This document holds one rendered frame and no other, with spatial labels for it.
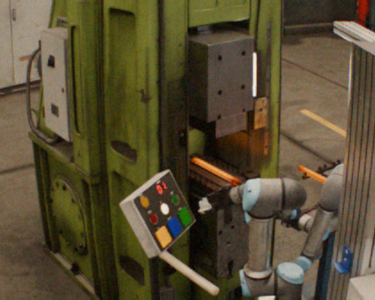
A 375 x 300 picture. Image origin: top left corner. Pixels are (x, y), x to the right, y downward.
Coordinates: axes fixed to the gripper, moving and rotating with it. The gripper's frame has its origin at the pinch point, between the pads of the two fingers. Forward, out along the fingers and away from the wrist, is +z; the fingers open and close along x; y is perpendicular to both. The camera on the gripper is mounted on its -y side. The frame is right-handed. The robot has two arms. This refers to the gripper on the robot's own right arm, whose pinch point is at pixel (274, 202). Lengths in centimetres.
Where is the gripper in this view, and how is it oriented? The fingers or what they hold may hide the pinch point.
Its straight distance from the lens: 326.1
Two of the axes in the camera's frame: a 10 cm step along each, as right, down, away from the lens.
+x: 7.8, -2.7, 5.6
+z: -6.2, -3.4, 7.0
